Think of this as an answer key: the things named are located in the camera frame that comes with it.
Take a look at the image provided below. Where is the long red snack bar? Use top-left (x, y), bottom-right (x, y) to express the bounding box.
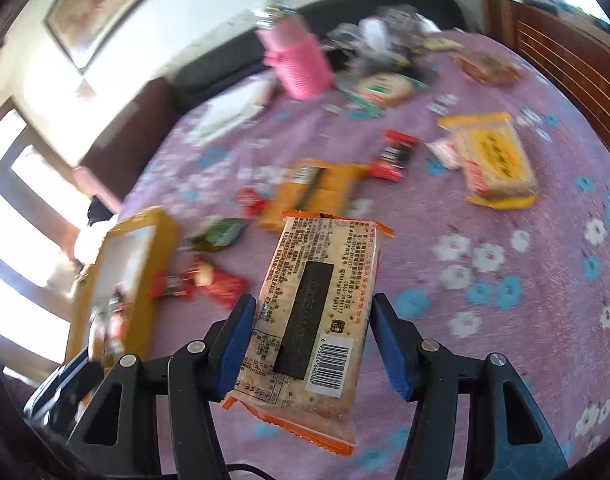
top-left (151, 256), bottom-right (247, 310)

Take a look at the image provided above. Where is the orange-edged cracker pack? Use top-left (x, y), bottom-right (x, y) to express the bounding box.
top-left (221, 211), bottom-right (393, 456)

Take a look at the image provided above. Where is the red black candy pack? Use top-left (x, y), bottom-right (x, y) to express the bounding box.
top-left (369, 130), bottom-right (421, 182)

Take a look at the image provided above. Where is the orange biscuit pack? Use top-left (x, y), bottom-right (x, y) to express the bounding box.
top-left (257, 159), bottom-right (370, 232)

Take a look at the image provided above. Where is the yellow cardboard tray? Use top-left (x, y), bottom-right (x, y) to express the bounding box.
top-left (65, 207), bottom-right (179, 361)

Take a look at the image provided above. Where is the black bag on floor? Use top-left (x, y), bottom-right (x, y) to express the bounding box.
top-left (87, 196), bottom-right (115, 226)

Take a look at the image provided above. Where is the green snack packet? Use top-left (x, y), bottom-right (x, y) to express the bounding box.
top-left (179, 216), bottom-right (250, 252)

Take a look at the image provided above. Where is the maroon armchair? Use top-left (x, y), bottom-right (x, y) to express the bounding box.
top-left (74, 77), bottom-right (180, 214)

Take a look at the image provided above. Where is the yellow soda cracker pack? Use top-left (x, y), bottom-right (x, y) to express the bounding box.
top-left (437, 112), bottom-right (539, 210)

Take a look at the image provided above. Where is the small red candy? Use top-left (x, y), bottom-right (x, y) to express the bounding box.
top-left (236, 188), bottom-right (269, 218)

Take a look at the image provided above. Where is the purple floral tablecloth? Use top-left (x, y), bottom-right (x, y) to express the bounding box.
top-left (122, 52), bottom-right (610, 479)

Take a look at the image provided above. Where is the small white red sachet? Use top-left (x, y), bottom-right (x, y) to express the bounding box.
top-left (426, 136), bottom-right (461, 170)

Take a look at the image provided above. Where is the stack of white papers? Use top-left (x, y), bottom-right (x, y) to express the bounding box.
top-left (186, 73), bottom-right (279, 148)

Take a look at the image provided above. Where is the brown snack wrapper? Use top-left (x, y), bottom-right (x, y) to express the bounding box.
top-left (450, 51), bottom-right (522, 87)

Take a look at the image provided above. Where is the round green-label cake pack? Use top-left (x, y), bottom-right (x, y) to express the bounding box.
top-left (334, 73), bottom-right (419, 119)

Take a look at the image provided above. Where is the wooden tv cabinet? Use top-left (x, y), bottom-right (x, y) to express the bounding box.
top-left (482, 0), bottom-right (610, 153)

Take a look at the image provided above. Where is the black sofa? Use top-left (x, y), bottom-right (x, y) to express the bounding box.
top-left (170, 0), bottom-right (468, 114)

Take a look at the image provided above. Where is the pink sleeved bottle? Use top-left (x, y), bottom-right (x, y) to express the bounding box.
top-left (256, 13), bottom-right (333, 101)

